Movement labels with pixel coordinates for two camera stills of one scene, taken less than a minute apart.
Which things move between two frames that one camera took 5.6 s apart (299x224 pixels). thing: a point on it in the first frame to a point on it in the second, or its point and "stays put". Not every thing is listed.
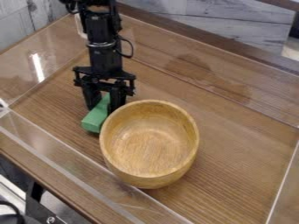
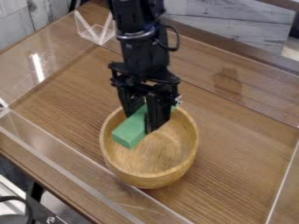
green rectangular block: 97,115 to 131,129
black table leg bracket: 37,213 stays put
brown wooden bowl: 148,143 stays put
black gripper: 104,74 to 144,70
